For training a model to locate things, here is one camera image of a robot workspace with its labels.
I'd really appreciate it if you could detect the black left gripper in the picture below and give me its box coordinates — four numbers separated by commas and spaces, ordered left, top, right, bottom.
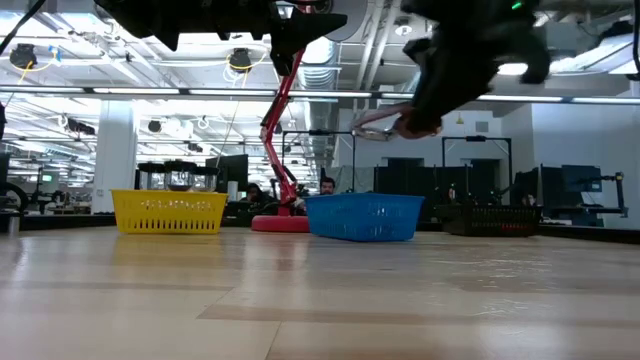
199, 0, 349, 76

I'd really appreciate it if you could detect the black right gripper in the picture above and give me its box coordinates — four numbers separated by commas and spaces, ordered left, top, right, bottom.
402, 14, 552, 136

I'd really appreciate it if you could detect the hourglass with blue sand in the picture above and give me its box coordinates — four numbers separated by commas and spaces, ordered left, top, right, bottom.
163, 159, 199, 193

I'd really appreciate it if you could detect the black ceiling fixture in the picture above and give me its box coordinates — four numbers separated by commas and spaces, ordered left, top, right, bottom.
8, 42, 38, 70
228, 46, 254, 72

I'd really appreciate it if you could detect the black plastic basket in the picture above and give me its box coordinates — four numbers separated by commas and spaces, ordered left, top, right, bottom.
441, 203, 544, 238

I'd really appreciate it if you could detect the blue plastic basket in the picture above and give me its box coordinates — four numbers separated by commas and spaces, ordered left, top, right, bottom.
303, 192, 426, 243

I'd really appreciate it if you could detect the black computer monitor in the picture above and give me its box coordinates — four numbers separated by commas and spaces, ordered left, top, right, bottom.
204, 153, 250, 194

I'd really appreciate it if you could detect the blue background screen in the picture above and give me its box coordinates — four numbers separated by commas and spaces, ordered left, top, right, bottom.
561, 164, 604, 194

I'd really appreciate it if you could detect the red desk lamp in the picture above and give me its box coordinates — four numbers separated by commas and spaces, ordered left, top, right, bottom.
251, 0, 370, 234

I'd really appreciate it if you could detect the hourglass with green sand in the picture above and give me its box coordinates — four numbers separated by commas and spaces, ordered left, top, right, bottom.
136, 161, 167, 191

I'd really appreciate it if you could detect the white building column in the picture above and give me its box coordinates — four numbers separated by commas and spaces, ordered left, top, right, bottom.
91, 99, 139, 215

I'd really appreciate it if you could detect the yellow plastic basket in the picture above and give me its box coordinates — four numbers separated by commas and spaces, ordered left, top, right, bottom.
110, 188, 230, 236

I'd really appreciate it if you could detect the black background gantry frame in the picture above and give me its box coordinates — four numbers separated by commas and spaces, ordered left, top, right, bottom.
440, 134, 514, 206

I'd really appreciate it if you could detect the horizontal rig frame bar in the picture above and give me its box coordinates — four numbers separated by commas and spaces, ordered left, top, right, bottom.
0, 84, 640, 105

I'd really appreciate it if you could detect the black table frame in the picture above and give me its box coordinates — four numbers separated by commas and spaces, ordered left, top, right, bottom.
0, 212, 640, 245

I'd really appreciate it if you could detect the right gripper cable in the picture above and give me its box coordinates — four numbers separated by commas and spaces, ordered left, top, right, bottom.
630, 0, 640, 82

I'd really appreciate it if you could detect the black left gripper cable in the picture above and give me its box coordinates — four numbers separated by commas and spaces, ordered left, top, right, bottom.
0, 0, 47, 56

